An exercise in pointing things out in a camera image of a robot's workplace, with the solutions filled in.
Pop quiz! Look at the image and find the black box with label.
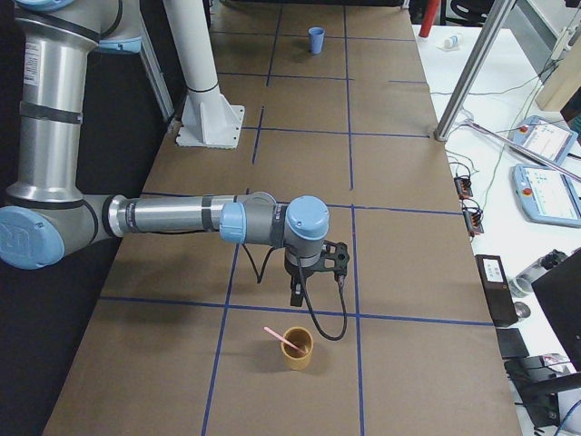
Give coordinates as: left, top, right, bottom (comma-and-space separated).
475, 254, 518, 327

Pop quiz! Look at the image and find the far small black connector box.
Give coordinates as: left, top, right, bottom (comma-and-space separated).
448, 160, 473, 200

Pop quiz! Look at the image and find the red cylinder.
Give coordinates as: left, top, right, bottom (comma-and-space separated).
419, 0, 441, 38

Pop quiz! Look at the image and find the far teach pendant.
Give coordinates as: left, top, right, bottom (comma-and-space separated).
508, 115, 578, 164

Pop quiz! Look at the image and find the blue ribbed cup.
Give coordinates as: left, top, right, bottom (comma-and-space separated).
308, 26, 326, 55

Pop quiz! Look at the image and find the near teach pendant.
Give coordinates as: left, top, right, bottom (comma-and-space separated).
511, 164, 580, 228

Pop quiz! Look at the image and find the small black connector box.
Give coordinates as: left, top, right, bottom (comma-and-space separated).
448, 160, 473, 200
462, 204, 484, 237

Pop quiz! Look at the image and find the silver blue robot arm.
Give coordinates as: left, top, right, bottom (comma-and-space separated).
1, 1, 331, 305

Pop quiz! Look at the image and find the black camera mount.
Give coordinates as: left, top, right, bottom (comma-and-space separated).
311, 240, 350, 282

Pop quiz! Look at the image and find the white blue bottle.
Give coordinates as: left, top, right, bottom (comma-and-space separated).
438, 34, 463, 52

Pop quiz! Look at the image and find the aluminium frame post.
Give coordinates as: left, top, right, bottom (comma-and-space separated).
434, 0, 516, 142

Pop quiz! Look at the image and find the tan wooden cup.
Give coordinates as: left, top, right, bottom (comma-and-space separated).
280, 326, 314, 371

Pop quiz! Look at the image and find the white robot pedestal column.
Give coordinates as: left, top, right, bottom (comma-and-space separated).
163, 0, 245, 149

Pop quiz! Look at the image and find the pink chopstick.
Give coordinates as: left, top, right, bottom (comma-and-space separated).
262, 326, 307, 355

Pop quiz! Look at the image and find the black monitor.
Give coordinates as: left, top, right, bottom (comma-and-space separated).
533, 256, 581, 371

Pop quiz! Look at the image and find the metal rod on table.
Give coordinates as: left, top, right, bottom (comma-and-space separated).
464, 120, 581, 183

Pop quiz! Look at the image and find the near small black connector box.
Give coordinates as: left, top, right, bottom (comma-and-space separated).
462, 204, 484, 237

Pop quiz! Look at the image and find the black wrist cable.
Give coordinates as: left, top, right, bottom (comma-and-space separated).
241, 243, 350, 341

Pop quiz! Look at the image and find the teach pendant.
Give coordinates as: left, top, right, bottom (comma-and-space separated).
511, 164, 580, 228
508, 115, 578, 164

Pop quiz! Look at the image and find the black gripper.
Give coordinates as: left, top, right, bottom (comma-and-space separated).
284, 253, 318, 306

